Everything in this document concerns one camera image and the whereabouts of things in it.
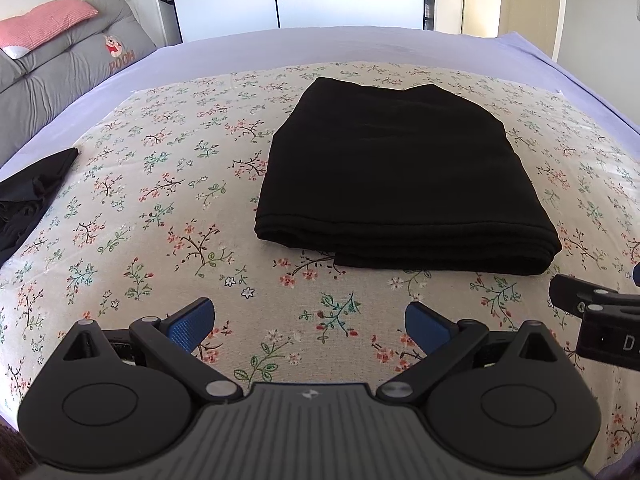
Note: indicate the grey headboard cushion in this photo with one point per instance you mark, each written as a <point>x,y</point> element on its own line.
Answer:
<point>75,70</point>

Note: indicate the pink pillow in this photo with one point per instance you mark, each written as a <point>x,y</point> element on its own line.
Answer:
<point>45,22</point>

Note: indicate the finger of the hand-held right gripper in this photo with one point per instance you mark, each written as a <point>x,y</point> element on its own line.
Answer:
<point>600,340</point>
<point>636,274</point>

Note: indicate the purple bed sheet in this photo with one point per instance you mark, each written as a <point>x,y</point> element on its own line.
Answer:
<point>350,45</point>

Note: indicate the crumpled black garment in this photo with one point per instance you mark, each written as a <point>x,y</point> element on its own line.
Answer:
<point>25,195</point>

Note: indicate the black pants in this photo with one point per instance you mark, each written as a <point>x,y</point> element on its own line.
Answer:
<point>400,170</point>

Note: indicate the floral bed sheet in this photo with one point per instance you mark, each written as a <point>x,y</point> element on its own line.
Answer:
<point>175,170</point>

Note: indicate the open white door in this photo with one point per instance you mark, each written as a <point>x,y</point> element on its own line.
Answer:
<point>530,15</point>

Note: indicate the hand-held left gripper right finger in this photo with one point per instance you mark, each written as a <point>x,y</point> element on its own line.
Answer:
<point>427,327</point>

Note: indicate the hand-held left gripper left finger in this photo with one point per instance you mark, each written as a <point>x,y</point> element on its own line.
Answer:
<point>192,325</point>

